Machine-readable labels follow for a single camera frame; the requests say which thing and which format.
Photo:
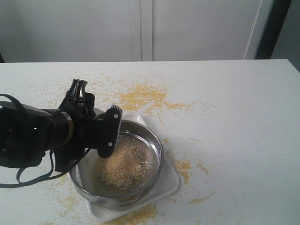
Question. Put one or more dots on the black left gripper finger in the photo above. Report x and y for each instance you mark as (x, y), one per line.
(110, 128)
(75, 96)

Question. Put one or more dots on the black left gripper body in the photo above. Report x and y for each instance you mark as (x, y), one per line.
(81, 122)

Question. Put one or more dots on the yellow and white grain mix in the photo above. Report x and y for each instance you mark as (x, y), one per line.
(129, 162)

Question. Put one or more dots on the round steel mesh sieve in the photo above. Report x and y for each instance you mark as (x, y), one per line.
(127, 175)

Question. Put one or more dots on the stainless steel cup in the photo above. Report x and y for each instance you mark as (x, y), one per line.
(100, 115)

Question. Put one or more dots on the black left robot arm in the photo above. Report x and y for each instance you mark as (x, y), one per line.
(27, 133)

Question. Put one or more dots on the white cabinet behind table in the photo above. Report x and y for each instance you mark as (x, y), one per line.
(131, 30)

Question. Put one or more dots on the white square plastic tray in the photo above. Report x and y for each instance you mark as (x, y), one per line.
(168, 182)

